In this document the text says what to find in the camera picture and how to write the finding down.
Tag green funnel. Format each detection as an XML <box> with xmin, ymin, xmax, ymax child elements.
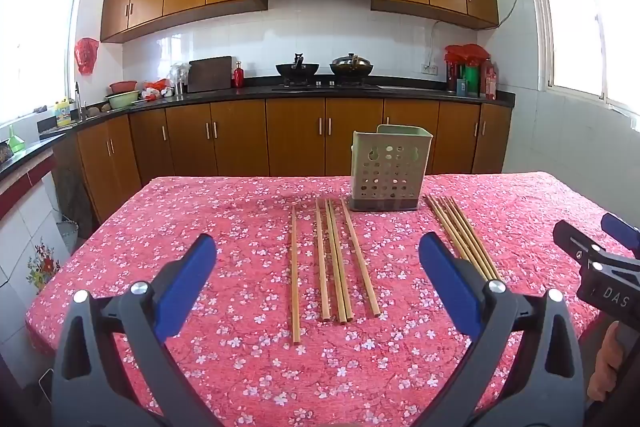
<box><xmin>7</xmin><ymin>125</ymin><xmax>26</xmax><ymax>154</ymax></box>

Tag green basin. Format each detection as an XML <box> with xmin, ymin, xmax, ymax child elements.
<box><xmin>105</xmin><ymin>90</ymin><xmax>140</xmax><ymax>110</ymax></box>

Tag window with white frame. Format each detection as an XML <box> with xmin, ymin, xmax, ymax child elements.
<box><xmin>0</xmin><ymin>0</ymin><xmax>83</xmax><ymax>128</ymax></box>
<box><xmin>525</xmin><ymin>0</ymin><xmax>640</xmax><ymax>128</ymax></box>

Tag dark wooden cutting board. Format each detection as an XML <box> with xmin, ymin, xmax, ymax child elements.
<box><xmin>187</xmin><ymin>56</ymin><xmax>233</xmax><ymax>94</ymax></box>

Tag black wok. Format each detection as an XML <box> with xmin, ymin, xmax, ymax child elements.
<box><xmin>275</xmin><ymin>53</ymin><xmax>321</xmax><ymax>80</ymax></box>

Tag wok with lid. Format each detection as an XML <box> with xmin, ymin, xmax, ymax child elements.
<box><xmin>329</xmin><ymin>53</ymin><xmax>375</xmax><ymax>78</ymax></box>

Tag green perforated chopstick holder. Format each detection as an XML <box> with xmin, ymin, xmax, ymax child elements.
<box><xmin>348</xmin><ymin>124</ymin><xmax>434</xmax><ymax>212</ymax></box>

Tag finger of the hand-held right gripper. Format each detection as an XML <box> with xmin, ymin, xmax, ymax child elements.
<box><xmin>601</xmin><ymin>212</ymin><xmax>640</xmax><ymax>254</ymax></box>
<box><xmin>552</xmin><ymin>219</ymin><xmax>609</xmax><ymax>271</ymax></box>

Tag wooden lower kitchen cabinets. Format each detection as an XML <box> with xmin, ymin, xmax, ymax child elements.
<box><xmin>52</xmin><ymin>97</ymin><xmax>513</xmax><ymax>228</ymax></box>

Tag red plastic bag on hook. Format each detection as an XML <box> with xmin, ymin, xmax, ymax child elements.
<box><xmin>75</xmin><ymin>38</ymin><xmax>99</xmax><ymax>75</ymax></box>

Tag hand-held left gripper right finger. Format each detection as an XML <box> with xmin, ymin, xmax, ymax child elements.
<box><xmin>418</xmin><ymin>232</ymin><xmax>586</xmax><ymax>427</ymax></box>

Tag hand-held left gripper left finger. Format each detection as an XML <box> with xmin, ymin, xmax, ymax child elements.
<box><xmin>50</xmin><ymin>233</ymin><xmax>226</xmax><ymax>427</ymax></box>

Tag crumpled red plastic bag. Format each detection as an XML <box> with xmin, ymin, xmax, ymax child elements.
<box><xmin>140</xmin><ymin>79</ymin><xmax>173</xmax><ymax>100</ymax></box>

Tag person's right hand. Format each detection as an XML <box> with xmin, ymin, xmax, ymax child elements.
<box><xmin>587</xmin><ymin>321</ymin><xmax>622</xmax><ymax>403</ymax></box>

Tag red floral tablecloth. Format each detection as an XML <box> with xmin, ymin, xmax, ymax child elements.
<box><xmin>25</xmin><ymin>172</ymin><xmax>640</xmax><ymax>427</ymax></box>

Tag green box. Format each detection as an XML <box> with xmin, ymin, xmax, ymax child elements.
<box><xmin>465</xmin><ymin>63</ymin><xmax>481</xmax><ymax>98</ymax></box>

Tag wire basket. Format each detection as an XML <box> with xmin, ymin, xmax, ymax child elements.
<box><xmin>57</xmin><ymin>219</ymin><xmax>81</xmax><ymax>253</ymax></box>

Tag black kitchen countertop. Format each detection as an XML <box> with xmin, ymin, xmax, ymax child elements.
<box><xmin>0</xmin><ymin>77</ymin><xmax>516</xmax><ymax>178</ymax></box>

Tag large red bottle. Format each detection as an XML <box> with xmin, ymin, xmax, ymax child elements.
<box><xmin>481</xmin><ymin>61</ymin><xmax>498</xmax><ymax>100</ymax></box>

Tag steel utensil holder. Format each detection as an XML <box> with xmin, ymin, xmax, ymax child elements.
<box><xmin>172</xmin><ymin>63</ymin><xmax>192</xmax><ymax>96</ymax></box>

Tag white wall cable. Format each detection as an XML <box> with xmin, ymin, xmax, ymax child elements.
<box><xmin>429</xmin><ymin>0</ymin><xmax>528</xmax><ymax>68</ymax></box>

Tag gas stove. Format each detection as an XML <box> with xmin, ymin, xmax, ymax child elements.
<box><xmin>270</xmin><ymin>77</ymin><xmax>381</xmax><ymax>92</ymax></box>

